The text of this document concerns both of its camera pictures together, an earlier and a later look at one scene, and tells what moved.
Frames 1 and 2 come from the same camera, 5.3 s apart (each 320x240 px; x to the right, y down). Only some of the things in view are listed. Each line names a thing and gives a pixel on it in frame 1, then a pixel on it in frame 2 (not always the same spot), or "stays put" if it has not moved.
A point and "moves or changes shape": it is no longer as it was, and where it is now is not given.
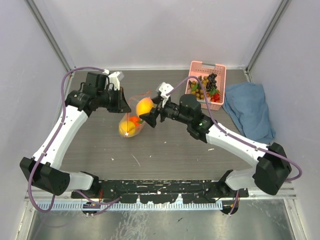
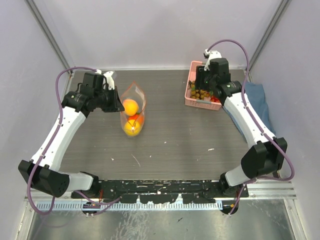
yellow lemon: x=127 y=126 moves or changes shape
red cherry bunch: x=215 y=96 stays put
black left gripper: x=121 y=105 stays put
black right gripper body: x=173 y=111 -> x=203 y=80
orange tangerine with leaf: x=136 y=119 moves or changes shape
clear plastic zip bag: x=132 y=123 moves or changes shape
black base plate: x=156 y=191 stays put
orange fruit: x=144 y=106 -> x=130 y=106
